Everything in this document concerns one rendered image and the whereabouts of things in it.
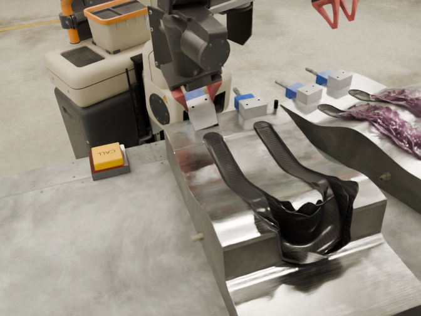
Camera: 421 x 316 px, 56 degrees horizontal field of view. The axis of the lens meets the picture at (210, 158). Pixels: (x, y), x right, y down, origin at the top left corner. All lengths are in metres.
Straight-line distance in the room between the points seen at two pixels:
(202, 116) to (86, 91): 0.59
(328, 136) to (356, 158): 0.08
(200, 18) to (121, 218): 0.39
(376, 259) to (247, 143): 0.31
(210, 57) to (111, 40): 0.76
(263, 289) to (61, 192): 0.47
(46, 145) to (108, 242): 1.76
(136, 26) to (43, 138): 1.32
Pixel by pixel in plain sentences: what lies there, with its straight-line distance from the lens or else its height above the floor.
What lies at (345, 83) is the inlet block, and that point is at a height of 0.87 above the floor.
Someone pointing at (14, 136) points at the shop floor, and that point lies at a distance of 2.64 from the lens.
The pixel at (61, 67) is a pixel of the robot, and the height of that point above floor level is 0.80.
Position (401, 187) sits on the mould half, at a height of 0.83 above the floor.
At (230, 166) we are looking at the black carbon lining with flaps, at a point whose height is 0.88.
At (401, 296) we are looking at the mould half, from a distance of 0.64.
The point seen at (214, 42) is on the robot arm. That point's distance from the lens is 0.62.
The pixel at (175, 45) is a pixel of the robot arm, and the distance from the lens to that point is 0.69.
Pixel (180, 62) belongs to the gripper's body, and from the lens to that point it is 0.71.
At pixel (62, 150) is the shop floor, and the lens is 2.39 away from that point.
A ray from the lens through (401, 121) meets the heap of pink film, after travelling 0.86.
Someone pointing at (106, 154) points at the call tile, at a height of 0.84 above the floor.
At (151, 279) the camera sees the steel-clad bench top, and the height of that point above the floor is 0.80.
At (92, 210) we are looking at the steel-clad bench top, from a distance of 0.82.
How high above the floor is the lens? 1.36
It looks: 39 degrees down
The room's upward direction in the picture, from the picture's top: 3 degrees counter-clockwise
